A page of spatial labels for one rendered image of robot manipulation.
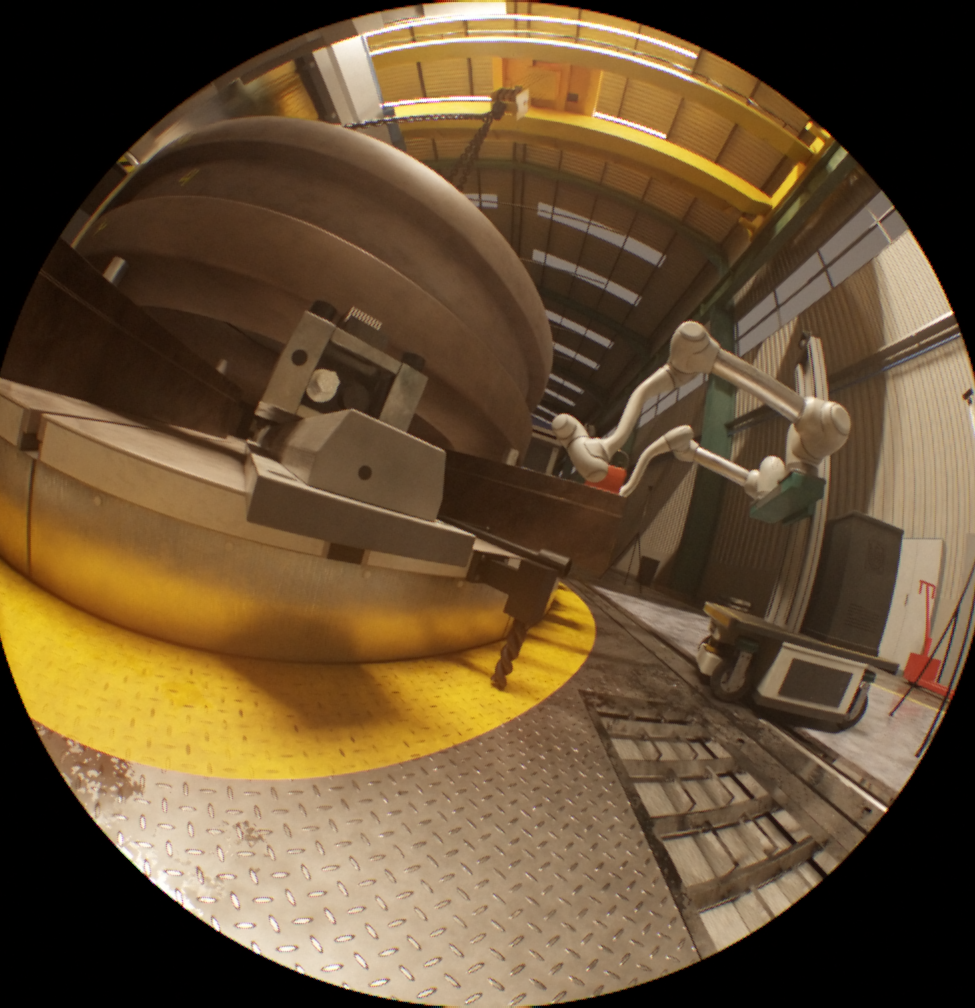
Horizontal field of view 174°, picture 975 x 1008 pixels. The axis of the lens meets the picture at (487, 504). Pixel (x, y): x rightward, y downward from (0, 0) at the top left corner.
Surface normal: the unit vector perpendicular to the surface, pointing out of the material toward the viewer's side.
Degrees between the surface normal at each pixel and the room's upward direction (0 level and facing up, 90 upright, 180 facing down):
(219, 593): 90
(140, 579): 90
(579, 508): 90
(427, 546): 90
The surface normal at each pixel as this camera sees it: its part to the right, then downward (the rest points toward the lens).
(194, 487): 0.61, 0.17
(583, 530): -0.36, -0.15
